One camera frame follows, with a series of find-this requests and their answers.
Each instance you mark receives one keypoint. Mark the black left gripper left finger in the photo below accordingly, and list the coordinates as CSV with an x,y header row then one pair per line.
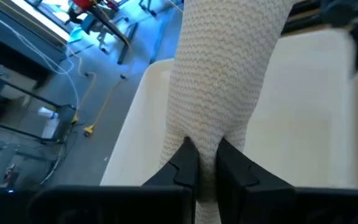
x,y
104,205

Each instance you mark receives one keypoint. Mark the white perforated plastic basket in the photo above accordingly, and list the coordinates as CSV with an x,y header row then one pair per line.
x,y
306,109

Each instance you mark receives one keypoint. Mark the red container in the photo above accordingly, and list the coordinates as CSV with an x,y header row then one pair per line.
x,y
82,3

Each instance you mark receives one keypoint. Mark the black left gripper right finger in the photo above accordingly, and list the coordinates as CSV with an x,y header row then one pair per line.
x,y
275,205

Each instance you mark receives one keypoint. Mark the teal floor sheet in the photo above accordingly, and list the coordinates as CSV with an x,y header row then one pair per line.
x,y
78,34

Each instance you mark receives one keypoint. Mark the white plastic jug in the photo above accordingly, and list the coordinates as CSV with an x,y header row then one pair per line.
x,y
47,112

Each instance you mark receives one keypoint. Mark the black-legged desk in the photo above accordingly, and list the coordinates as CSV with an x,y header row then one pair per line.
x,y
110,25

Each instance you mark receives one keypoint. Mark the white elastic bandage roll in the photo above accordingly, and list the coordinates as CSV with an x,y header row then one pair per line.
x,y
216,77

